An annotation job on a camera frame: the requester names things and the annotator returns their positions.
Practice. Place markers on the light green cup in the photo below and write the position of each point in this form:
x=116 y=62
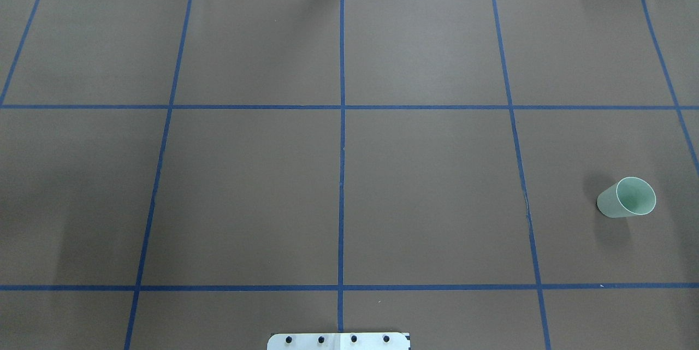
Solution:
x=629 y=197

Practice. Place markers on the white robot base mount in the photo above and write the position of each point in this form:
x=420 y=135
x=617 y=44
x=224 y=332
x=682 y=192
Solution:
x=366 y=340

